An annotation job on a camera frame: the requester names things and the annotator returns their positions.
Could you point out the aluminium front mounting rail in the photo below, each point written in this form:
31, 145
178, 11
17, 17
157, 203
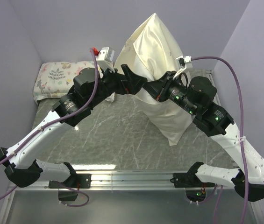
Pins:
119, 180

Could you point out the animal print patterned pillow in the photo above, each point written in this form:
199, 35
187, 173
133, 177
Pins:
55, 79

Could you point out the white pillow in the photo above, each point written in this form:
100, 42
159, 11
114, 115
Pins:
171, 120

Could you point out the aluminium right side rail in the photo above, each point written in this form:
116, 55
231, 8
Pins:
216, 99

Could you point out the cream satin pillowcase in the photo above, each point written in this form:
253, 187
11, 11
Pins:
151, 50

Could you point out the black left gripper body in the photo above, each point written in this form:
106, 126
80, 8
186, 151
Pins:
112, 83

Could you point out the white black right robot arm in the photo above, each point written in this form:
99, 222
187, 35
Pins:
216, 123

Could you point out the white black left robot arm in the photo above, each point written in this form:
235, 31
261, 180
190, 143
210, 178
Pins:
23, 168

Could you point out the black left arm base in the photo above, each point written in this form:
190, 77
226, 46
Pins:
68, 190

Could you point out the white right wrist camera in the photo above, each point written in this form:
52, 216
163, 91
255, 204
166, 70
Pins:
184, 63

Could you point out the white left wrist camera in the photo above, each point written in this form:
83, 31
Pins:
104, 58

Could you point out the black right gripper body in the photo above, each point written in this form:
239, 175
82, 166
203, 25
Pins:
173, 89

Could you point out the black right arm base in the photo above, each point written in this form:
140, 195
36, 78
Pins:
195, 189

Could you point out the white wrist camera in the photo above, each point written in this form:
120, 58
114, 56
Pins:
184, 63
104, 58

